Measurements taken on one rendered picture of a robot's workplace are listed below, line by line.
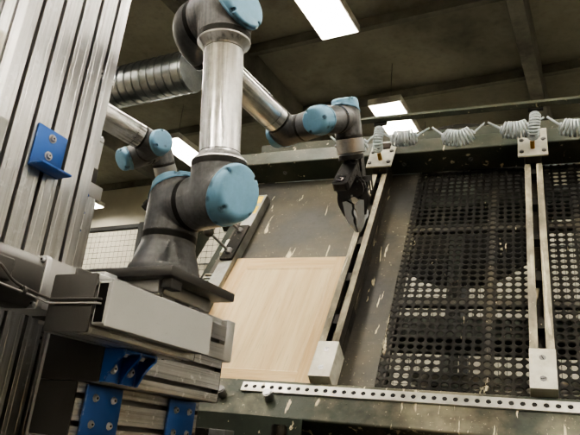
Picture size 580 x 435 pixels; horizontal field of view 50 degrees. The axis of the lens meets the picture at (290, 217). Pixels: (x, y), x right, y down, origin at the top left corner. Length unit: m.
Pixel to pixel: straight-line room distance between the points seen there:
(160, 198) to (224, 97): 0.25
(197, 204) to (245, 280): 0.97
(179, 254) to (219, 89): 0.35
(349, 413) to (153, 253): 0.67
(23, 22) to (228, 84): 0.40
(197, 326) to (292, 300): 0.95
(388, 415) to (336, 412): 0.13
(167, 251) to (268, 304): 0.81
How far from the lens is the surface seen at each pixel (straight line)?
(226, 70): 1.33
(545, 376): 1.63
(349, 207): 1.69
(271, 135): 1.69
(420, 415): 1.59
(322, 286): 2.04
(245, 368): 1.87
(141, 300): 0.99
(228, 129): 1.27
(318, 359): 1.73
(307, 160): 2.59
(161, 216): 1.31
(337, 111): 1.62
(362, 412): 1.62
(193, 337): 1.09
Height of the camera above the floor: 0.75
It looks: 20 degrees up
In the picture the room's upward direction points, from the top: 6 degrees clockwise
